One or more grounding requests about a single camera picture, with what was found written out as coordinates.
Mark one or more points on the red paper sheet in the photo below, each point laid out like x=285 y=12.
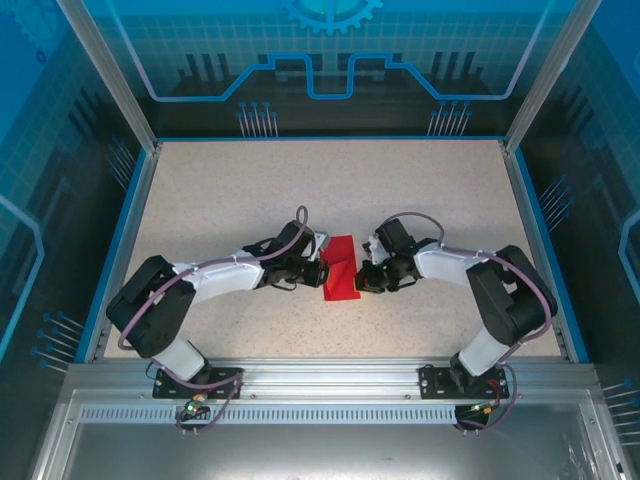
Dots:
x=340 y=290

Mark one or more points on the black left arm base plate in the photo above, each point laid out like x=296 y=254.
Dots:
x=162 y=385

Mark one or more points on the aluminium frame post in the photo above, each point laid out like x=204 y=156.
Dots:
x=545 y=75
x=107 y=75

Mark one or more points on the blue table edge strip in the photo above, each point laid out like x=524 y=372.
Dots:
x=112 y=260
x=550 y=260

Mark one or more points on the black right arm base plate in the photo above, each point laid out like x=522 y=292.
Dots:
x=430 y=382

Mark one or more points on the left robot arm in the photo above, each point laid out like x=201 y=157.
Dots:
x=230 y=280

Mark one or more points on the blue panel with gear print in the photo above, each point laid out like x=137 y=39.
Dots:
x=200 y=50

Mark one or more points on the aluminium mounting beam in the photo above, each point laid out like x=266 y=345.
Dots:
x=330 y=375

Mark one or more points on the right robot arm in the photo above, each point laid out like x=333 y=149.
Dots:
x=450 y=265

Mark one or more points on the aluminium side rail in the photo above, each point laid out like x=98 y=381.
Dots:
x=132 y=240
x=530 y=240

